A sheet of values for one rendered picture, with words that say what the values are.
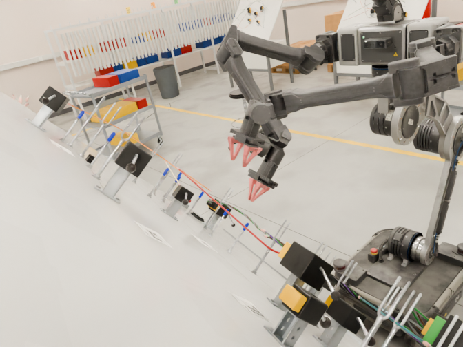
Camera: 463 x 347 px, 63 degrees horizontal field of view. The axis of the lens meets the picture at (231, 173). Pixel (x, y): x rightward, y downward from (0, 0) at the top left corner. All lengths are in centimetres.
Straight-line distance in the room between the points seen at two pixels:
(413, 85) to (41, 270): 91
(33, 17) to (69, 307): 903
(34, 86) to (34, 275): 893
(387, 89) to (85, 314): 91
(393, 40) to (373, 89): 59
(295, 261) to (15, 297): 51
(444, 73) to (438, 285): 141
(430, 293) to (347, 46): 127
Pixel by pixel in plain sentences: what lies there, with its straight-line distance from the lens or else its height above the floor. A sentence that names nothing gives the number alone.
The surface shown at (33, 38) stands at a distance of 917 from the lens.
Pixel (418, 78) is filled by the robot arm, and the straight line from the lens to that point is 102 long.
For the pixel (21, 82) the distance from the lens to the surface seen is 910.
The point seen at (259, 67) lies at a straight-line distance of 719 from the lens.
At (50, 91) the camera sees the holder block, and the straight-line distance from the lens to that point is 91.
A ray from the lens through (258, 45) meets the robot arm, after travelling 153.
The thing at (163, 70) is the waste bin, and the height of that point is 58.
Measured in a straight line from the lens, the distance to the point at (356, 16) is 596.
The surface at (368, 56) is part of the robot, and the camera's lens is 168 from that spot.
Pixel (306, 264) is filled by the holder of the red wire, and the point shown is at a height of 133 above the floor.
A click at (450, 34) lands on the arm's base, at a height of 149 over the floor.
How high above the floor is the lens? 174
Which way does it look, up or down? 25 degrees down
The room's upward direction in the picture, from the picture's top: 11 degrees counter-clockwise
